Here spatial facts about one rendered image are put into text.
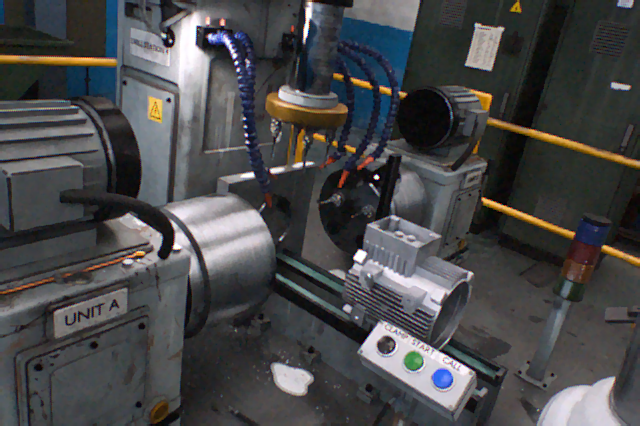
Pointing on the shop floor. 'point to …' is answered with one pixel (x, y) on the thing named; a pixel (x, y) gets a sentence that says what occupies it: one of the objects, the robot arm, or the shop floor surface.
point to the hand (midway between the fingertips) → (622, 342)
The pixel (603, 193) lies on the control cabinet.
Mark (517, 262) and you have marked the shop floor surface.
